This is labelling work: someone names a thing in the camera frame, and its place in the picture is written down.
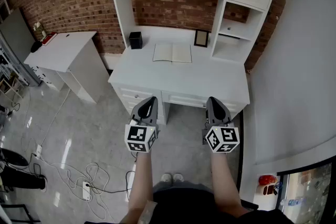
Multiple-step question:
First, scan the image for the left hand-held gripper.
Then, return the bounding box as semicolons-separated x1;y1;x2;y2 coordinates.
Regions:
124;96;160;153

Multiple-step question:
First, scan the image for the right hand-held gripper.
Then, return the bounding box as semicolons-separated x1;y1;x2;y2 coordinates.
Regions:
201;96;240;154

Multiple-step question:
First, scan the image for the blue covered notebook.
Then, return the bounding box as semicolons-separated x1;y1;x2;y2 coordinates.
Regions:
153;43;193;63

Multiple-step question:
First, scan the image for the person's right forearm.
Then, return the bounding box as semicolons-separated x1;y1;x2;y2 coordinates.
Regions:
209;152;249;218

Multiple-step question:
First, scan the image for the person's left forearm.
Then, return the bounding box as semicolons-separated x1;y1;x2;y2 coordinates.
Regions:
128;151;155;220

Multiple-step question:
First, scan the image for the red book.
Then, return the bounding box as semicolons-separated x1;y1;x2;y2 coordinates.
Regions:
41;31;58;47

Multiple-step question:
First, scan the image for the narrow white desk drawer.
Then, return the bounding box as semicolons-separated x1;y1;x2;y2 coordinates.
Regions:
117;86;155;104

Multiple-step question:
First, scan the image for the wide white desk drawer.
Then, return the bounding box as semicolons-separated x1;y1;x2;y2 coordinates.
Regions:
161;91;238;112

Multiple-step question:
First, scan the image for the black square pen holder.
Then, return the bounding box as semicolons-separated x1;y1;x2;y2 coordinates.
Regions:
128;31;143;50

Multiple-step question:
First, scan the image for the red round object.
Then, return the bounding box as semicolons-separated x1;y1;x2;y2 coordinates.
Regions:
258;175;278;187

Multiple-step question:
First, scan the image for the white power strip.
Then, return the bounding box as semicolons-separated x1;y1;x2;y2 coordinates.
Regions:
82;180;92;201

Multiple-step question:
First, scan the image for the person's black clothing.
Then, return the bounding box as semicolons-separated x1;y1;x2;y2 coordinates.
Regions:
115;182;295;224

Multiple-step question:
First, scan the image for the translucent plastic sleeve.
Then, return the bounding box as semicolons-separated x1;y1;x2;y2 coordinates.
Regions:
138;200;158;224

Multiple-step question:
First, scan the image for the white desk with hutch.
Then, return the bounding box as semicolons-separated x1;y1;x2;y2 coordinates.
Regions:
104;0;284;125

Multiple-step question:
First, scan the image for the small white side table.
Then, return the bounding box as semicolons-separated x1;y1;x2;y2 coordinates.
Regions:
23;31;111;104

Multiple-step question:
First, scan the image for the dark framed window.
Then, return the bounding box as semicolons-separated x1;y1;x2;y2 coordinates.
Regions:
277;156;336;224

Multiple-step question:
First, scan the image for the black cap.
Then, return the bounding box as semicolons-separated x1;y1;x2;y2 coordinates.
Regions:
30;40;43;53

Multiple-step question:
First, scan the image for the vase with white flowers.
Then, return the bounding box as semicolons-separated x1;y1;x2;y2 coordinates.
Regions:
33;21;47;41

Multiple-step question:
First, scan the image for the grey standing board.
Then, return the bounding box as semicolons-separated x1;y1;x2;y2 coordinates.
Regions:
0;7;43;87

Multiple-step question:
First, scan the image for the black picture frame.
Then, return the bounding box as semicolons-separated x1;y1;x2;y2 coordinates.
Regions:
194;29;210;48

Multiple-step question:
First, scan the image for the black cable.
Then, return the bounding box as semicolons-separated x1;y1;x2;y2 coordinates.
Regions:
85;170;136;194

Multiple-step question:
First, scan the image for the wooden stool frame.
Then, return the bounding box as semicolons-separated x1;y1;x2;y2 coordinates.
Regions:
0;77;25;103

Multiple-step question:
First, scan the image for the metal wire rack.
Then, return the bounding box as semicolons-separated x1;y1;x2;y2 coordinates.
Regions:
0;41;29;87

